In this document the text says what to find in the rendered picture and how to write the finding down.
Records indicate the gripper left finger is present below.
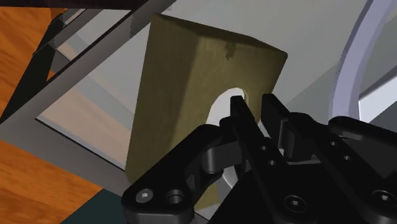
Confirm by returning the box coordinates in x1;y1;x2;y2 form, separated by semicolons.
121;95;317;224

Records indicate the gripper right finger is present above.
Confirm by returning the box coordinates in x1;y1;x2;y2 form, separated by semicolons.
261;93;397;224

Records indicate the olive robot stand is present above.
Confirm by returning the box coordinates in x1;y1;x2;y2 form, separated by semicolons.
125;13;289;212

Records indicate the lilac curved frame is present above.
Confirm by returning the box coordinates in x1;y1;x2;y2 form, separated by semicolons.
328;0;397;121

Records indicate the grey frame table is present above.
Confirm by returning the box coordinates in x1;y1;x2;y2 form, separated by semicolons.
0;0;178;197

